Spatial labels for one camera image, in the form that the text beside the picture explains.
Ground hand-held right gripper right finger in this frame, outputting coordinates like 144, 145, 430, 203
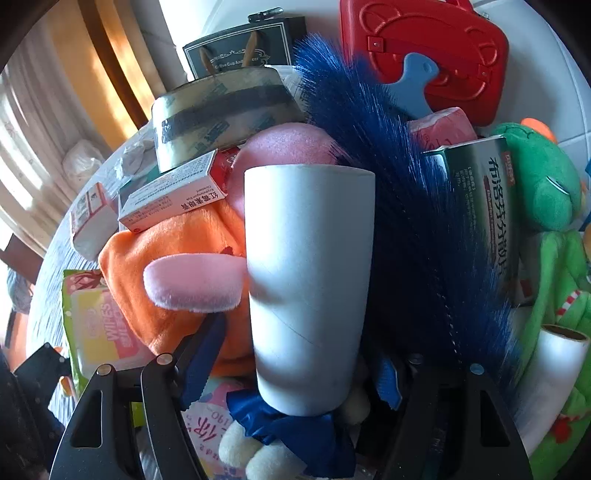
372, 353, 532, 480

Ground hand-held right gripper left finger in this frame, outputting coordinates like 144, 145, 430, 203
48, 313, 228, 480

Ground white cardboard tube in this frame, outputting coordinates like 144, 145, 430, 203
243, 164, 376, 416

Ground blue bottle brush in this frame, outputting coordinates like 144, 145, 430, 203
293, 34, 525, 384

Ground pink printed paper pack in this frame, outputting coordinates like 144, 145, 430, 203
180, 376, 259, 480

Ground white plush bear blue bow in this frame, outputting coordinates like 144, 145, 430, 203
218, 388, 370, 480

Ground pig plush in orange dress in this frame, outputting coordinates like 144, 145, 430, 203
98, 124, 340, 377

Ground green pink wet wipes pack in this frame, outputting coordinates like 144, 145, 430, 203
62, 269, 158, 393

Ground white plastic film roll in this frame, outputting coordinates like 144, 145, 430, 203
512, 324, 591, 457

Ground white red medicine box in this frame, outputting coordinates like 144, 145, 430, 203
117, 150, 230, 233

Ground white box with red side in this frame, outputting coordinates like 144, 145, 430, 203
69, 182, 118, 259

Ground dark green medicine box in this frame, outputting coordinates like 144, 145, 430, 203
422, 138, 525, 308

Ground large green plush toy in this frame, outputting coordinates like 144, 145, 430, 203
522, 226, 591, 472

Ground crumpled white wrap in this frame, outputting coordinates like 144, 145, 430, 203
113, 124, 158, 178

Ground clear plastic bag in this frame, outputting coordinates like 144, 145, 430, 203
62, 140, 107, 190

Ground green frog plush orange eyes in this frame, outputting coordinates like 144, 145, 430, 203
489, 117, 587, 232

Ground striped curtain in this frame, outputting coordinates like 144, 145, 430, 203
0, 46, 93, 241

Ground blue plastic paddle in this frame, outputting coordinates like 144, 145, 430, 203
381, 52, 440, 118

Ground wooden trim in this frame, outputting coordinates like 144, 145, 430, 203
46, 0, 167, 134

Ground black gift bag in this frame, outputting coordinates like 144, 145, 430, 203
183, 15, 308, 81

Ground red toy suitcase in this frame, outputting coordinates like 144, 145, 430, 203
338, 0, 510, 127

